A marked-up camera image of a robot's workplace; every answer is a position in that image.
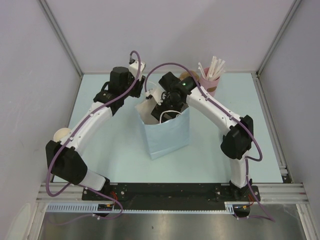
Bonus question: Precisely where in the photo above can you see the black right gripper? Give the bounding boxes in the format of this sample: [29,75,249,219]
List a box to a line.
[151,92,184,130]

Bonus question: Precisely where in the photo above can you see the light blue paper bag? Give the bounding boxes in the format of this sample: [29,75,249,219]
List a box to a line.
[135,83,190,160]

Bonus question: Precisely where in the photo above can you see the brown paper cups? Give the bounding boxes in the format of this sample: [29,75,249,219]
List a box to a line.
[53,127,71,142]

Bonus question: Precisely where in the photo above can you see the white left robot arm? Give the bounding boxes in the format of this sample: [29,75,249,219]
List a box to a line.
[45,61,145,200]

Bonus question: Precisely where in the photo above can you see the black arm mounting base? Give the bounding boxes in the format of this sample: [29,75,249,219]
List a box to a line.
[81,183,260,210]

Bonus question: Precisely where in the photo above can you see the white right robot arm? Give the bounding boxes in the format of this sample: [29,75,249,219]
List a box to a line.
[145,72,255,201]

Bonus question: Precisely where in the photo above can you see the brown pulp carrier stack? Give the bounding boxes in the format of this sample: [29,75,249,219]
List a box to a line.
[179,70,200,82]

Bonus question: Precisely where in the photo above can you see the pink straw holder cup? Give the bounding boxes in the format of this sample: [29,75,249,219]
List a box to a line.
[199,76,220,97]

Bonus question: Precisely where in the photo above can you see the white wrapped straws bundle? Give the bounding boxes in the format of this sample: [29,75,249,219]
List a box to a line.
[198,55,226,82]

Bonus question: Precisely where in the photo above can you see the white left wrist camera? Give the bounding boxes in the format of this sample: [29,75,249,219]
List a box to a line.
[128,60,146,79]

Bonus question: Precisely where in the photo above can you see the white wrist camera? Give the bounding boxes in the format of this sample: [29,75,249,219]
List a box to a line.
[128,60,146,79]
[144,87,163,105]

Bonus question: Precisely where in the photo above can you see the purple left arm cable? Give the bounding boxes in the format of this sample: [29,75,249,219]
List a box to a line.
[45,50,142,226]

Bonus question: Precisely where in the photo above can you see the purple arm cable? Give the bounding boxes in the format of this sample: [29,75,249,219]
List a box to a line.
[45,50,142,226]
[144,62,276,222]

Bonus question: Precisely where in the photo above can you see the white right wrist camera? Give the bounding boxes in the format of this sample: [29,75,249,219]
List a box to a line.
[144,87,163,105]

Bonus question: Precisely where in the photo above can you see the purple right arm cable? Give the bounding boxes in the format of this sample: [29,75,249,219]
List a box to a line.
[144,62,276,222]

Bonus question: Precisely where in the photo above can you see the white slotted cable duct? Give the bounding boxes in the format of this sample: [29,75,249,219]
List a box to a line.
[46,202,251,216]

